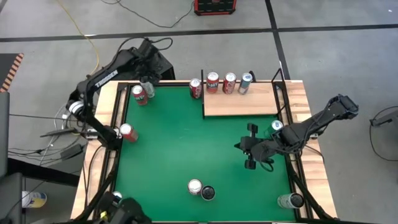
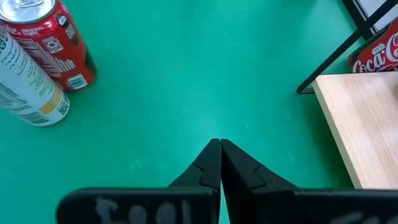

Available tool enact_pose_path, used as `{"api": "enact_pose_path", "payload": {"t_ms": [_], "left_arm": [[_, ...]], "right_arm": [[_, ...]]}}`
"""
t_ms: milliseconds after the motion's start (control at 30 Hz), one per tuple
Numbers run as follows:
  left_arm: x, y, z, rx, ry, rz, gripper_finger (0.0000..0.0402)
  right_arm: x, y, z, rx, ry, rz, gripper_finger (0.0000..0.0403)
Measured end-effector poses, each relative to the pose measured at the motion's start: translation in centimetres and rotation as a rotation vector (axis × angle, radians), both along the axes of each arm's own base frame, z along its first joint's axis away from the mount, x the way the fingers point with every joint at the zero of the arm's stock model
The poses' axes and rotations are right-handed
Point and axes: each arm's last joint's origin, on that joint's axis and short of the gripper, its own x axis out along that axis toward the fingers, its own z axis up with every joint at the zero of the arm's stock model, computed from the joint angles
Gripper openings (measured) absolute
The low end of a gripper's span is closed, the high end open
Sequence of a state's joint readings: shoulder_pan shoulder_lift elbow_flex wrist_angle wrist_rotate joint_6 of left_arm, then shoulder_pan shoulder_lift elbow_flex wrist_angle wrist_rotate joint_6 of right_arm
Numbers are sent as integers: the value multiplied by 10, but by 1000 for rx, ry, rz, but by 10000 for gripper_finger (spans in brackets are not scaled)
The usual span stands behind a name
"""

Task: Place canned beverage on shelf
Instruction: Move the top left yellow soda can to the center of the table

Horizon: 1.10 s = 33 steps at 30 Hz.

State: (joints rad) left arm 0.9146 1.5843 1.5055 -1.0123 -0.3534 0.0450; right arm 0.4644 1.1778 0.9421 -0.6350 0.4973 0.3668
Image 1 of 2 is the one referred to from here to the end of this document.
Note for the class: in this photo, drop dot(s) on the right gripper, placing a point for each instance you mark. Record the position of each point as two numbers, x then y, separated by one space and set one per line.
261 148

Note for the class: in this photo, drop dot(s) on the green table mat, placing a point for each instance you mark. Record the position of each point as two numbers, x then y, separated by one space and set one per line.
174 168

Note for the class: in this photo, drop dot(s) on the white blue yellow container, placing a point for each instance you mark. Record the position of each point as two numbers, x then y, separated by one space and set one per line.
34 199

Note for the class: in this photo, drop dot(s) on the red and black crate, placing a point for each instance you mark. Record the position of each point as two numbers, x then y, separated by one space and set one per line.
214 6

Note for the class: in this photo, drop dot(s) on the grey stand base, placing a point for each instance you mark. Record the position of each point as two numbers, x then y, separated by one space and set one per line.
387 119

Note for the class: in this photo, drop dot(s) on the white Celsius energy can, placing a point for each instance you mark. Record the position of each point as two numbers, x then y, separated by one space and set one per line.
290 200
208 193
149 91

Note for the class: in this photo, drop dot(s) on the grey cabinet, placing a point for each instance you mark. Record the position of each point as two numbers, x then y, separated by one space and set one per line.
3 133

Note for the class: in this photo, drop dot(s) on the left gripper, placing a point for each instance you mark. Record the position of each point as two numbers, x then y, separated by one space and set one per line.
150 63

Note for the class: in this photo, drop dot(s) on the red Fanta strawberry can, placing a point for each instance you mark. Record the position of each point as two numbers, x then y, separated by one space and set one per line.
212 84
140 96
129 133

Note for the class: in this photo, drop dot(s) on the black power brick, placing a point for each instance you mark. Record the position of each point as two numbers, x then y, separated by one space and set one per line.
71 151

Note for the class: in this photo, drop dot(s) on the Star Wars Coca-Cola can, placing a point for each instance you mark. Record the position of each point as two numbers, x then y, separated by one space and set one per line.
195 90

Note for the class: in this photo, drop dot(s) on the black computer tower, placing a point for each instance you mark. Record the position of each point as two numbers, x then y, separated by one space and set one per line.
169 71

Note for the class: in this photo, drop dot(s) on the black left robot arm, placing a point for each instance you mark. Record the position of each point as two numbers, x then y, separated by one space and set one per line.
105 74

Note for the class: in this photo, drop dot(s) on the green can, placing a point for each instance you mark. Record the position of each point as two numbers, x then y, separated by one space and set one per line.
244 84

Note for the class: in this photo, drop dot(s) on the blue silver Red Bull can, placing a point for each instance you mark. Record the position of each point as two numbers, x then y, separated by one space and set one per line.
117 194
276 125

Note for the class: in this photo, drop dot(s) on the black aluminium table frame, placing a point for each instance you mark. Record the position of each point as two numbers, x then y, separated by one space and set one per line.
174 83

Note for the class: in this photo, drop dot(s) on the black mat orange striped edge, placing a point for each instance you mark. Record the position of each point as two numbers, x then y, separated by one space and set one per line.
7 68

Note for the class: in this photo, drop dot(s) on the red Coca-Cola can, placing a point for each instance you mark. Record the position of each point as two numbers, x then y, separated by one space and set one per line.
229 84
195 186

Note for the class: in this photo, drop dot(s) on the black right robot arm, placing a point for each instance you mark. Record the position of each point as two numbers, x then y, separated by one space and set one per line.
314 123

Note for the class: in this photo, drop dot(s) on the grey box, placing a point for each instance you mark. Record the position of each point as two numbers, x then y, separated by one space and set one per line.
11 199

